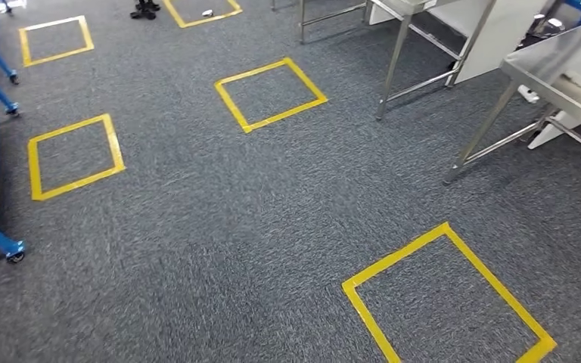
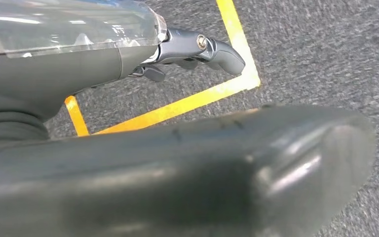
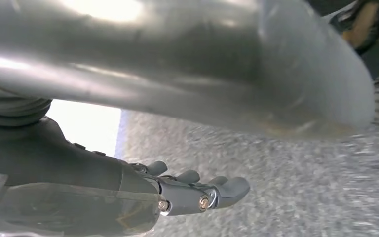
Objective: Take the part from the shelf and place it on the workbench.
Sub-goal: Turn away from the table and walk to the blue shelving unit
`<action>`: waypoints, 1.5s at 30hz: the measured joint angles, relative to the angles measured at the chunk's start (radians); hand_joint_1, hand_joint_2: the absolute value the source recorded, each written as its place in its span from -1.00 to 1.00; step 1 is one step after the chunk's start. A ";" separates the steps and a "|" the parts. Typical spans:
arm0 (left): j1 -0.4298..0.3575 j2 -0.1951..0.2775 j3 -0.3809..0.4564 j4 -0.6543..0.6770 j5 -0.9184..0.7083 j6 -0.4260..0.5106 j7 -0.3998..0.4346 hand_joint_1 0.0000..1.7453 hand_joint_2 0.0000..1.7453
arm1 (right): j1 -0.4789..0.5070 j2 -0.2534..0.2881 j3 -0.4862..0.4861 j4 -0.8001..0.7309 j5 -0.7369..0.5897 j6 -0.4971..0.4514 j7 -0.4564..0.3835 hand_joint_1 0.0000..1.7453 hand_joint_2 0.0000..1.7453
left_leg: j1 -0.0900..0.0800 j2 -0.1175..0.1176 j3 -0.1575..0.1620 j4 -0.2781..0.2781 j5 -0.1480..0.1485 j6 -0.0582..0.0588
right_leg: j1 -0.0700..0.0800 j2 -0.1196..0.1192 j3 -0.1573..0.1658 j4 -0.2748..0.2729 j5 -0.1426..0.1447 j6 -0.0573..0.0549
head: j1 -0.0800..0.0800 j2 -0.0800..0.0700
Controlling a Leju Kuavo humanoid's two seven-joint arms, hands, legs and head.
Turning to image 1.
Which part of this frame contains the black pair of feet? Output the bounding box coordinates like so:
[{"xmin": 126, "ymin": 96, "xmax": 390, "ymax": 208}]
[{"xmin": 129, "ymin": 0, "xmax": 162, "ymax": 21}]

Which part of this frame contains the stainless steel workbench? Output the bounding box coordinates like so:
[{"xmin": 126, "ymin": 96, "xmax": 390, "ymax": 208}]
[{"xmin": 442, "ymin": 14, "xmax": 581, "ymax": 186}]

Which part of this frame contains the yellow floor tape square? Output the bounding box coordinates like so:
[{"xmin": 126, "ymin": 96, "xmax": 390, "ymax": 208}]
[{"xmin": 341, "ymin": 222, "xmax": 558, "ymax": 363}]

